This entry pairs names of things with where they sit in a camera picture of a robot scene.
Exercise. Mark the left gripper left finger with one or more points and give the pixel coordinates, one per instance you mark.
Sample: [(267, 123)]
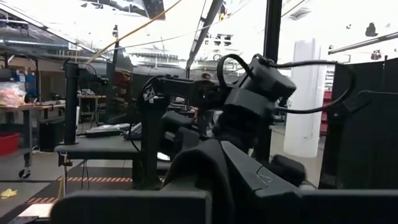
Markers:
[(130, 208)]

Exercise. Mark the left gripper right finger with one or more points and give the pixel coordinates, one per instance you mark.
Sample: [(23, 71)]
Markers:
[(311, 208)]

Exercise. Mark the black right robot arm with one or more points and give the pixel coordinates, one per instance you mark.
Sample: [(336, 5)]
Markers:
[(154, 140)]

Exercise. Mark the person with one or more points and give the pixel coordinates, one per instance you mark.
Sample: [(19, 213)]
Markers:
[(206, 76)]

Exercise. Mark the white pillar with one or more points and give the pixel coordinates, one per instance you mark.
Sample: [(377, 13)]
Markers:
[(304, 124)]

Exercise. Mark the white box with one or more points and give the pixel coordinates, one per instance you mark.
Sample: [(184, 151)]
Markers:
[(163, 156)]

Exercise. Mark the grey side table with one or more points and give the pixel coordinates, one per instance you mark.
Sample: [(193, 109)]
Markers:
[(99, 146)]

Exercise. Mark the black keyboard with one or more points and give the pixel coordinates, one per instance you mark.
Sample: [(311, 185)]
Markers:
[(102, 132)]

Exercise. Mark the black divider panel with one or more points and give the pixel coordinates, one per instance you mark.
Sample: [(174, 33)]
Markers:
[(367, 149)]

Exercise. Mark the caster wheel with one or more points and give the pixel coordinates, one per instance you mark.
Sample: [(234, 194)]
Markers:
[(25, 173)]

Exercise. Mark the black pole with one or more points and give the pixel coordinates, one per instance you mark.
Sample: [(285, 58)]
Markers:
[(71, 109)]

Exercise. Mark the yellow paper scrap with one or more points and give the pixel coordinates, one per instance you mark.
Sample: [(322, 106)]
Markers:
[(7, 193)]

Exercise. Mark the red bin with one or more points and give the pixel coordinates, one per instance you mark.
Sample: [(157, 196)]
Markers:
[(9, 143)]

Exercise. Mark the wooden workbench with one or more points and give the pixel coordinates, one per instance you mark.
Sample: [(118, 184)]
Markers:
[(31, 106)]

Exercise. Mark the pink plastic bag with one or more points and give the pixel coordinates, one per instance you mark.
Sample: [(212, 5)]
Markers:
[(11, 96)]

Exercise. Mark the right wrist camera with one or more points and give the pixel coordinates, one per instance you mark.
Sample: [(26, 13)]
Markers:
[(267, 81)]

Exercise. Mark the black vertical post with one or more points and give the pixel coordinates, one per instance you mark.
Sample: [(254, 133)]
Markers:
[(272, 28)]

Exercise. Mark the black diagonal post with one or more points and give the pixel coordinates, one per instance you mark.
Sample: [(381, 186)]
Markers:
[(205, 28)]

